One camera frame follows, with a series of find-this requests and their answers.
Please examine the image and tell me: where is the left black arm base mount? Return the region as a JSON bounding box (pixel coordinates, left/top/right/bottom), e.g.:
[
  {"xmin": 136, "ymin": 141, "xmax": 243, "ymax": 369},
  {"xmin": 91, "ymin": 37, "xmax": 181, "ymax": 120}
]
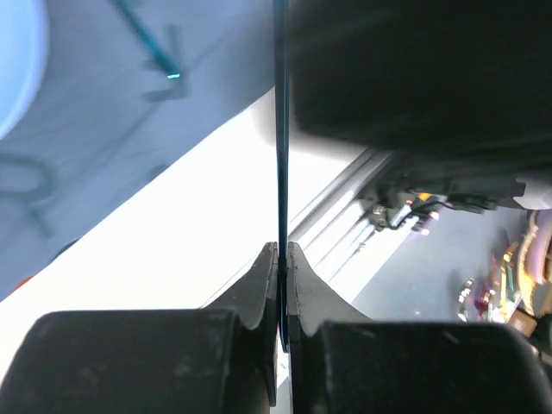
[{"xmin": 358, "ymin": 172, "xmax": 446, "ymax": 233}]

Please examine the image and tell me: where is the light blue plate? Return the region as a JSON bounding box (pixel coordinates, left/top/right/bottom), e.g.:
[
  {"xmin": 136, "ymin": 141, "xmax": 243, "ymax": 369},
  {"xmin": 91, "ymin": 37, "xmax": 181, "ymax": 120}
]
[{"xmin": 0, "ymin": 0, "xmax": 49, "ymax": 137}]

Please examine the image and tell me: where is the blue letter-print placemat cloth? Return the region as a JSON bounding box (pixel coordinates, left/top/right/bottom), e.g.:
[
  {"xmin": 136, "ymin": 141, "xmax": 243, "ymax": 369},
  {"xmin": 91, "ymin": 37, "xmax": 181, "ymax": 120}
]
[{"xmin": 1, "ymin": 1, "xmax": 273, "ymax": 295}]

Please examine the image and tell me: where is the blue metallic spoon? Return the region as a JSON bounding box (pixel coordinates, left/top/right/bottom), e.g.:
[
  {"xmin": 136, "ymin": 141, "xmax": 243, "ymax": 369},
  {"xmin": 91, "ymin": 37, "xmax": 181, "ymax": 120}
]
[{"xmin": 111, "ymin": 0, "xmax": 181, "ymax": 79}]

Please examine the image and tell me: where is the blue metallic fork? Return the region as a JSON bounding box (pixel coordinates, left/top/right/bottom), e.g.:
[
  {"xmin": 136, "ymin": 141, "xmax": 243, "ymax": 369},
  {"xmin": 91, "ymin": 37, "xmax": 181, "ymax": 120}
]
[{"xmin": 273, "ymin": 0, "xmax": 289, "ymax": 353}]

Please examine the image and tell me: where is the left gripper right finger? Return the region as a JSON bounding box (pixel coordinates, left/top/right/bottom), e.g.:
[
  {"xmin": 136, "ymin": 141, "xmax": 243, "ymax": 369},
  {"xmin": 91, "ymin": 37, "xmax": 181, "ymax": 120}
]
[{"xmin": 287, "ymin": 243, "xmax": 551, "ymax": 413}]

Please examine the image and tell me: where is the aluminium rail frame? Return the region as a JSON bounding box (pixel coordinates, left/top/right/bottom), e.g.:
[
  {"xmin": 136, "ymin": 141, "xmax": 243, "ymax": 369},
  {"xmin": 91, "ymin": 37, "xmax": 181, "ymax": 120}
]
[{"xmin": 290, "ymin": 150, "xmax": 405, "ymax": 303}]

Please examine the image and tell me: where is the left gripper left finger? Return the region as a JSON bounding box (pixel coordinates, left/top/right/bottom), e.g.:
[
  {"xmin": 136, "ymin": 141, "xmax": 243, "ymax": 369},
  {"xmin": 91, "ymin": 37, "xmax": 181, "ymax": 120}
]
[{"xmin": 1, "ymin": 243, "xmax": 279, "ymax": 414}]

